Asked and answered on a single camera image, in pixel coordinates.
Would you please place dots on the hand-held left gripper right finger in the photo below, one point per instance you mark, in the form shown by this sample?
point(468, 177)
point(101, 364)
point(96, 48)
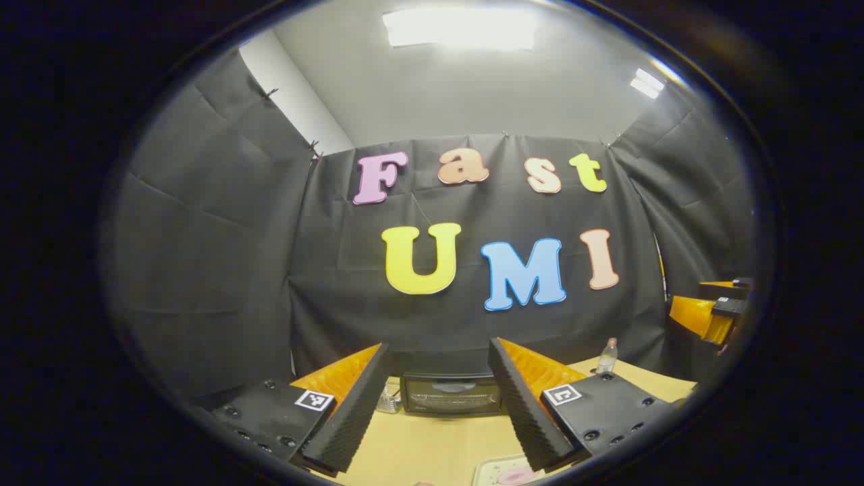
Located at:
point(526, 412)

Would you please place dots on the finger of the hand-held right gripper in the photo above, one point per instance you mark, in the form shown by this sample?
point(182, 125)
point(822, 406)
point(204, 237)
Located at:
point(695, 316)
point(732, 288)

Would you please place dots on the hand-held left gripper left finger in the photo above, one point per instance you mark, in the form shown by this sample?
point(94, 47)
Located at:
point(351, 418)

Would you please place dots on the purple round food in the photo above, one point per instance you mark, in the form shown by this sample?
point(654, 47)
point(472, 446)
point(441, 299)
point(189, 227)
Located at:
point(516, 478)

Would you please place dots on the cream square baking dish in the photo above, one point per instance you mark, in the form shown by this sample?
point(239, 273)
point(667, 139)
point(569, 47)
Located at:
point(487, 471)

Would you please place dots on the black electric oven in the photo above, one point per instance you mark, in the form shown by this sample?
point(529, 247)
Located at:
point(451, 395)

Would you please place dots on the red label plastic water bottle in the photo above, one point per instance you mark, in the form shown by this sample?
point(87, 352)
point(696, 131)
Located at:
point(607, 358)

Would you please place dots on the black backdrop cloth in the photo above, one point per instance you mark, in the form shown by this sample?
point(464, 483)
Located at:
point(223, 270)

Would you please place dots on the small ceiling light panel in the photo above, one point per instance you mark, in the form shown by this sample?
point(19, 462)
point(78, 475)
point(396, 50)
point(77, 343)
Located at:
point(646, 82)

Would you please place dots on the large ceiling light panel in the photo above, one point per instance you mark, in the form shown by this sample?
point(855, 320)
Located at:
point(459, 28)

